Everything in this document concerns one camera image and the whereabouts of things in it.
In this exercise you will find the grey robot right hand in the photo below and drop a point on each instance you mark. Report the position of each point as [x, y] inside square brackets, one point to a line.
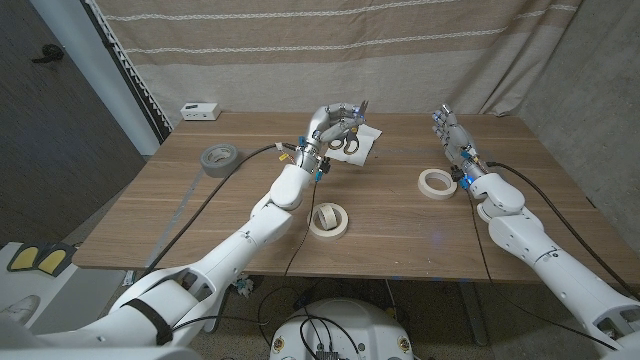
[457, 137]

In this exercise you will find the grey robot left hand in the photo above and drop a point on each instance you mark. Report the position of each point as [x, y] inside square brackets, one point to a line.
[320, 125]

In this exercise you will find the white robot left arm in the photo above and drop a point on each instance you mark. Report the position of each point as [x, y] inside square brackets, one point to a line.
[235, 255]

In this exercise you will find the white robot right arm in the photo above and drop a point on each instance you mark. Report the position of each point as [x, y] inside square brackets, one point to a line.
[550, 255]

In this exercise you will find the white tissue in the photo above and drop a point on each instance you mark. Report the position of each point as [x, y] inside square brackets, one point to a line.
[367, 140]

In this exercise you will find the medium beige masking tape roll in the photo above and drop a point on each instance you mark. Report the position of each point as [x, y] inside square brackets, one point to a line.
[424, 189]

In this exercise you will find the small beige masking tape roll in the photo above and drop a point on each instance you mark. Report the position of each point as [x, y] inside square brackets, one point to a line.
[331, 220]

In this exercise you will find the large beige masking tape roll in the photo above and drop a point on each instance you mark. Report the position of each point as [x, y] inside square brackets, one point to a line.
[327, 234]

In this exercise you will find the beige striped curtain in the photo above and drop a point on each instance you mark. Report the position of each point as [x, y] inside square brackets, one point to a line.
[325, 75]

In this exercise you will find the white power strip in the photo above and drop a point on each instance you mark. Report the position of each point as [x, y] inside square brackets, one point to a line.
[200, 111]

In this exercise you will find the crumpled blue white wad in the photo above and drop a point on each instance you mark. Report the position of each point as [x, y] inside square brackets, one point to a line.
[247, 286]

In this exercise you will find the grey table leg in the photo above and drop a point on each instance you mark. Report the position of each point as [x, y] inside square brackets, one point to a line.
[472, 315]

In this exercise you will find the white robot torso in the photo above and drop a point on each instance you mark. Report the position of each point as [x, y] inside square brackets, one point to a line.
[370, 325]

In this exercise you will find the yellow black foot pedal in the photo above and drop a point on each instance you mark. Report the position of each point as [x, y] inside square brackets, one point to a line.
[25, 257]
[59, 257]

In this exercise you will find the white floor platform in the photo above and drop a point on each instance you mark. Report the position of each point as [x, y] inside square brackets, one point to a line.
[65, 295]

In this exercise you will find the white shoe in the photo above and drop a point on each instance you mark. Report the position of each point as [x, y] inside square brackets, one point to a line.
[20, 310]

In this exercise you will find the grey duct tape roll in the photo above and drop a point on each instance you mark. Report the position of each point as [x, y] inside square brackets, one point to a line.
[215, 170]

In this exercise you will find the black white zigzag rail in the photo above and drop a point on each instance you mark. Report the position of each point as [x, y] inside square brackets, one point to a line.
[131, 75]

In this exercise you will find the white door frame post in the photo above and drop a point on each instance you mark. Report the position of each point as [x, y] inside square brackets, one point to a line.
[97, 65]

